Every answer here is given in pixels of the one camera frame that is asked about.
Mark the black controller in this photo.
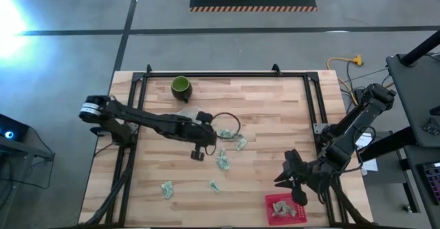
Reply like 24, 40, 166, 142
421, 117, 440, 137

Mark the yellow extension cord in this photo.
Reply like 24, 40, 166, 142
325, 54, 364, 106

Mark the black device with blue light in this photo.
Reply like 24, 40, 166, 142
0, 113, 30, 144

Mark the black pole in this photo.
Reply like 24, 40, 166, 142
400, 29, 440, 67

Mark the white paper sheet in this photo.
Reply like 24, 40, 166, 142
355, 132, 377, 151

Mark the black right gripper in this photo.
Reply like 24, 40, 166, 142
274, 149, 327, 206

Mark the dark mug green inside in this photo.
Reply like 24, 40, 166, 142
170, 76, 193, 103

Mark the red plastic basket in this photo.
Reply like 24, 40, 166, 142
264, 193, 308, 226

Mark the grey metal stand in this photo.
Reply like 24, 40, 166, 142
0, 138, 56, 223

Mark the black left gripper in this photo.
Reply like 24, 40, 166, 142
190, 111, 219, 162

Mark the black desk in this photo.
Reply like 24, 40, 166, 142
385, 52, 440, 149

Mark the clear plastic container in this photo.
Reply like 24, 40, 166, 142
173, 105, 202, 124

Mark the purple lit keyboard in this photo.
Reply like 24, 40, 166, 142
421, 160, 440, 206

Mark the black side table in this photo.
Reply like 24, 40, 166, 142
401, 144, 440, 229

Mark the black floor cable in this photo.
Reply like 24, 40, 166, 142
340, 60, 389, 102

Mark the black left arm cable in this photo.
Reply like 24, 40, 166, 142
205, 111, 242, 156

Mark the black metal table frame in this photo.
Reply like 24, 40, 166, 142
104, 63, 348, 227

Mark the black diagonal beam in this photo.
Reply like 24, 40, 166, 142
359, 127, 419, 163

